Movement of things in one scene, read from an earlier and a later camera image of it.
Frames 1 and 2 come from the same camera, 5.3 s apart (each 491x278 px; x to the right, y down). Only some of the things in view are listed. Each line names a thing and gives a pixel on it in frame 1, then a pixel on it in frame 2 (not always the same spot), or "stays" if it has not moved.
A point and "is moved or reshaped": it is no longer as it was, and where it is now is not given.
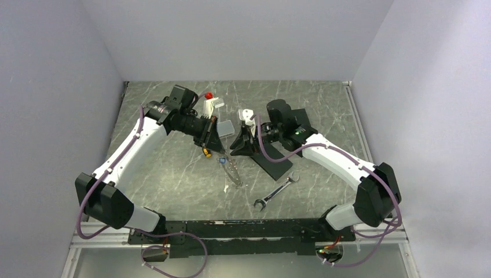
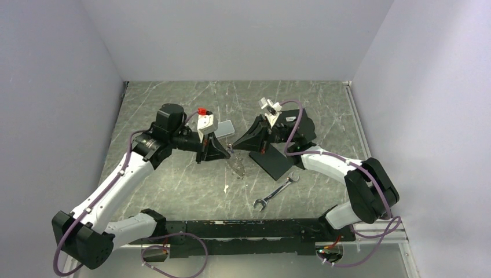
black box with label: [300, 127] stays
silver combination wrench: [289, 179] stays
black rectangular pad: [274, 169] stays
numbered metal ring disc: [231, 168] is moved or reshaped
